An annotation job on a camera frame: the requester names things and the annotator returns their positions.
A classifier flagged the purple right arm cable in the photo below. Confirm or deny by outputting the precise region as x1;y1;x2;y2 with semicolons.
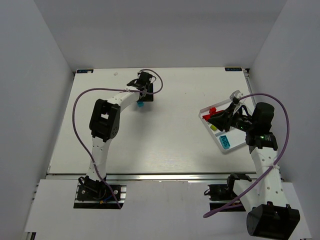
202;92;291;219

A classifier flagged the blue long lego brick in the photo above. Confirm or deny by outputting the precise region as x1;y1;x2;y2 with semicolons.
219;135;231;150

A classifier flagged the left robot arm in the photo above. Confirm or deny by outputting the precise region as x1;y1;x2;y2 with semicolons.
78;70;157;201

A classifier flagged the left blue corner label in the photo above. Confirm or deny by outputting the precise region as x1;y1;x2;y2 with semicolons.
76;69;94;74

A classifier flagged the aluminium front table rail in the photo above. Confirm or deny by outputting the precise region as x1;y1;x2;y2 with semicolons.
46;172;283;183

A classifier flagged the red lego plate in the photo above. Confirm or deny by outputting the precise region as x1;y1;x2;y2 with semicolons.
202;111;221;122

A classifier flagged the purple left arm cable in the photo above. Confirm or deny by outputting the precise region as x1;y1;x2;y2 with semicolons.
72;69;164;209

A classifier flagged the right blue corner label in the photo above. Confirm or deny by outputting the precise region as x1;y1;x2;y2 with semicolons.
224;67;242;72

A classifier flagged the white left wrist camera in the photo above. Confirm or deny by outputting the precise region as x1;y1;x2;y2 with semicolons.
137;71;154;88

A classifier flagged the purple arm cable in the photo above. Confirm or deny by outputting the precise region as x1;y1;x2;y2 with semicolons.
202;92;291;219
72;69;164;209

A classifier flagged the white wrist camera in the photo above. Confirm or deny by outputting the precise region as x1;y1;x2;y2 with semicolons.
229;90;244;105
137;71;154;88

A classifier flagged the blue corner label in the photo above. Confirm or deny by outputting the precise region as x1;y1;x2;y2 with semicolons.
224;67;242;72
76;69;94;74

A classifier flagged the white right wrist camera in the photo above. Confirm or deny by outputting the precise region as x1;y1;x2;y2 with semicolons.
229;90;244;105

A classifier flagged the blue square lego brick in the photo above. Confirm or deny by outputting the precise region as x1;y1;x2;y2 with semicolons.
137;101;144;108

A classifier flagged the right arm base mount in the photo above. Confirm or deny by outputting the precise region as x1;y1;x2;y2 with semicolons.
203;181;258;215

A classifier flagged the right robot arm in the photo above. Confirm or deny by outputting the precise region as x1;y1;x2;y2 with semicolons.
208;102;301;240

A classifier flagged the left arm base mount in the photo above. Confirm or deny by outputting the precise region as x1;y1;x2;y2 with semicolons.
73;183;127;210

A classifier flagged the red small lego brick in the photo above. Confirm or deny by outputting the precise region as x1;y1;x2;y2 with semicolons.
209;107;217;115

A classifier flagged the white divided sorting tray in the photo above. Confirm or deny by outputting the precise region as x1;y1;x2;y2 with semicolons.
198;98;246;154

